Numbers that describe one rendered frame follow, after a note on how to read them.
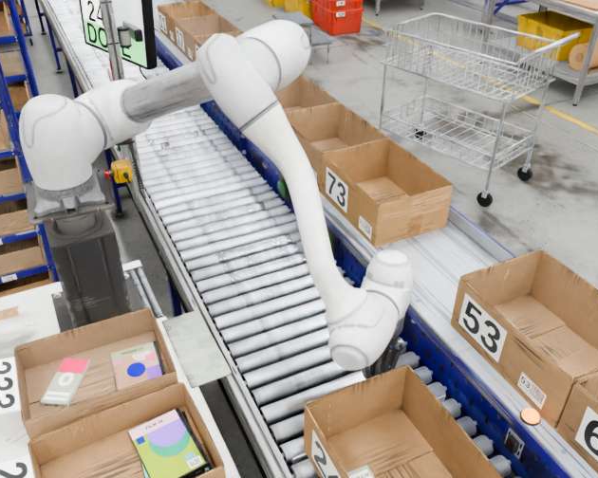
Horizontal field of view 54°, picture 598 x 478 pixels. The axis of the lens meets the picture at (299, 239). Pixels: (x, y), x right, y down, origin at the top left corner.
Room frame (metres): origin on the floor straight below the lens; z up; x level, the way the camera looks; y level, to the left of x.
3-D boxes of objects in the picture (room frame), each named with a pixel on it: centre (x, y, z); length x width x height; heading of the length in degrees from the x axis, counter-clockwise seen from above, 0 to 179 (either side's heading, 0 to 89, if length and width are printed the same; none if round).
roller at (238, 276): (1.65, 0.13, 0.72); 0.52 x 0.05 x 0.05; 116
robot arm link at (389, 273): (1.00, -0.19, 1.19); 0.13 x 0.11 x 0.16; 154
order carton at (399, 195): (1.81, -0.30, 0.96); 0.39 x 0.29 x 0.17; 26
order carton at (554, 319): (1.10, -0.64, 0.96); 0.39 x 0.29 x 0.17; 26
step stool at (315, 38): (6.14, -0.03, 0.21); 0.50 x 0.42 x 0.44; 110
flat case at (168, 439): (0.87, 0.32, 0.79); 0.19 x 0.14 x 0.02; 33
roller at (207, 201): (2.12, 0.35, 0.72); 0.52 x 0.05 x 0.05; 116
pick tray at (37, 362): (1.11, 0.55, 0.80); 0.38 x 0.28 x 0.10; 116
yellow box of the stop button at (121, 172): (2.13, 0.73, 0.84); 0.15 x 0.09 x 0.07; 26
